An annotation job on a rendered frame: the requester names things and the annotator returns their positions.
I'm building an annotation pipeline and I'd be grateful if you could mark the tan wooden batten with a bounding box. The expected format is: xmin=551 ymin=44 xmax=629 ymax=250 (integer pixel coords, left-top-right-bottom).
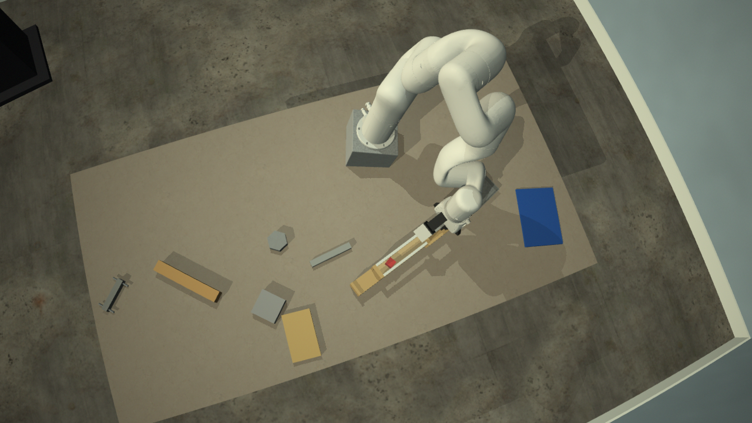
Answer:
xmin=153 ymin=260 xmax=222 ymax=303

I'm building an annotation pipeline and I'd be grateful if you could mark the blue flat rectangular slab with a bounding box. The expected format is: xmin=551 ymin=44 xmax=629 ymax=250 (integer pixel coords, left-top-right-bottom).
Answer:
xmin=515 ymin=187 xmax=563 ymax=247

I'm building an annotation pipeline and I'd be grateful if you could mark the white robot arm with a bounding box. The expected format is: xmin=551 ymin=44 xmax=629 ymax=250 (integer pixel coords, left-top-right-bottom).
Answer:
xmin=357 ymin=29 xmax=516 ymax=242

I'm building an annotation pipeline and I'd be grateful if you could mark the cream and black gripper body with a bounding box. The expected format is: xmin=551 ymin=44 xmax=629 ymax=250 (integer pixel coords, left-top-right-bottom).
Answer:
xmin=435 ymin=196 xmax=466 ymax=233

